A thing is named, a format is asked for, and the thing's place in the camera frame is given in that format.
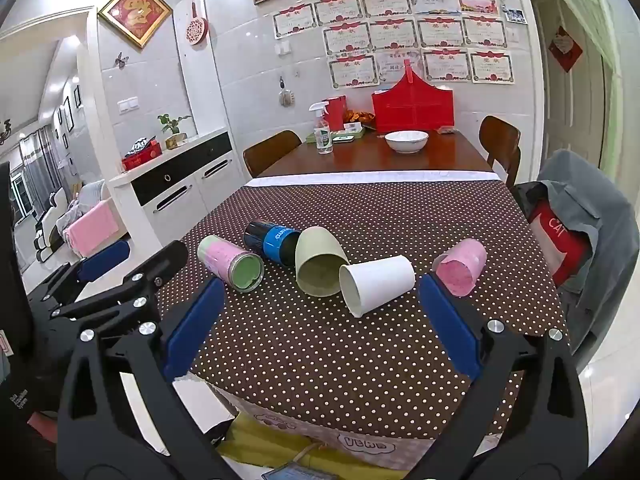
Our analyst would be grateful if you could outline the grey jacket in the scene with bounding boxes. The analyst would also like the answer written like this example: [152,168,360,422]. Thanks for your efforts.
[537,149,640,356]

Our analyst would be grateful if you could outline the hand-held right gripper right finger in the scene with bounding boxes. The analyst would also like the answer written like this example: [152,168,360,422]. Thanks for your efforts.
[400,274,590,480]

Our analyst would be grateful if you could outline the red gift box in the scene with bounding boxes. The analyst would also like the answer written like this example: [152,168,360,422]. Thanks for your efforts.
[371,58,456,134]
[121,136,163,172]

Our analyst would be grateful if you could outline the beige cup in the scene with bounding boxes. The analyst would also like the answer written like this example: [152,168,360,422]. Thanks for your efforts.
[294,226,351,297]

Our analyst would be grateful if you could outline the grey curtains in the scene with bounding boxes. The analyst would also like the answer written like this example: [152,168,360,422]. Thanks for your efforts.
[20,127,63,211]

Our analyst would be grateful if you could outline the yellow cloth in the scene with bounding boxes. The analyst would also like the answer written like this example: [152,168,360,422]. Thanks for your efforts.
[220,412,408,473]

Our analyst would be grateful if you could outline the wooden chair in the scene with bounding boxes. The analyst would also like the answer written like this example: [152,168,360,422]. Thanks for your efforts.
[478,115,522,188]
[242,130,303,178]

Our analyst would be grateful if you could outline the pink and green cup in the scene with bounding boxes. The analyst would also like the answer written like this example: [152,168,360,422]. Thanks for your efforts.
[196,235,265,293]

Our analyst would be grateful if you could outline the black and blue cup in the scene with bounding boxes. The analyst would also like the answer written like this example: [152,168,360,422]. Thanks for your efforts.
[243,220,302,266]

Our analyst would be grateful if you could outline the wall of certificates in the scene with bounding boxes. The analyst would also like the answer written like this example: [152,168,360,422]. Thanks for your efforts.
[272,0,516,90]

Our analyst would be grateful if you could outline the red diamond framed picture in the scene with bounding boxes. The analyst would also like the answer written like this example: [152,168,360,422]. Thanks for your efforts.
[97,0,174,50]

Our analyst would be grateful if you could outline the snack packets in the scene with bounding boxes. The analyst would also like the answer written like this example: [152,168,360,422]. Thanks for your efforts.
[342,109,377,131]

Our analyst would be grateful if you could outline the red door decoration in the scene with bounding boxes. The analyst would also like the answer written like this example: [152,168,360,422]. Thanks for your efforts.
[547,26,584,73]

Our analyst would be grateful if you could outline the potted plant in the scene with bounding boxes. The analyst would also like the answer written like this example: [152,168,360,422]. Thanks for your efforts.
[157,113,193,151]

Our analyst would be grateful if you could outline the white sofa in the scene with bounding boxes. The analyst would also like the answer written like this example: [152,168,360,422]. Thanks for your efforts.
[35,180,108,263]

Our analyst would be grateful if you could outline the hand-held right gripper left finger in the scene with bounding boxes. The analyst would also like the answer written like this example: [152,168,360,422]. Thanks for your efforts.
[56,276,236,480]

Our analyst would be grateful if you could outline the white bowl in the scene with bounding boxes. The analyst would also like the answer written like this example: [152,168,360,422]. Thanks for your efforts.
[384,130,430,155]

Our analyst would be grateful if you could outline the pink blanket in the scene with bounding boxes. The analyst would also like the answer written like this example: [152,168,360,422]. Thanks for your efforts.
[65,204,121,258]

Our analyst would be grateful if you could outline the brown polka dot tablecloth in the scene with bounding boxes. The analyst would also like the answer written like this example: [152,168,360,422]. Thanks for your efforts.
[157,170,571,441]

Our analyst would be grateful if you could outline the white paper cup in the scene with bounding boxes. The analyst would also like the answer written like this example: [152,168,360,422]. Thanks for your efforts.
[338,254,417,319]

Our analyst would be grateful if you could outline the wooden dining table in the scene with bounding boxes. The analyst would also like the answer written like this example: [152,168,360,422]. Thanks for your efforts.
[255,127,496,179]

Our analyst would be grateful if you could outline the white door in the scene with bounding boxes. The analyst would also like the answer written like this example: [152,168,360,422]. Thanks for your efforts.
[530,0,608,171]

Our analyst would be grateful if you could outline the clear spray bottle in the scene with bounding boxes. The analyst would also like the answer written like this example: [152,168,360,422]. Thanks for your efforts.
[308,102,334,155]

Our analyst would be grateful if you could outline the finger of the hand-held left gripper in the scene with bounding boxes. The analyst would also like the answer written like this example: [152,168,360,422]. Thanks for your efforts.
[50,240,190,335]
[27,240,132,311]

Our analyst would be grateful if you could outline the red paper bag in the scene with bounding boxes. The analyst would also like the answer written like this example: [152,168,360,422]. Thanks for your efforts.
[321,95,348,130]

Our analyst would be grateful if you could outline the smartphone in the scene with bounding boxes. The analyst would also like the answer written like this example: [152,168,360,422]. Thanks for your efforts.
[267,461,321,480]

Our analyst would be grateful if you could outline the round hanging fan ornament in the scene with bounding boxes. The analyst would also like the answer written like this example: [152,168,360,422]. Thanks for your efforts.
[184,0,209,47]

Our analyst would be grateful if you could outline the white sideboard cabinet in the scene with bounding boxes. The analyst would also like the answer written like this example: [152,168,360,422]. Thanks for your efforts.
[107,127,251,256]

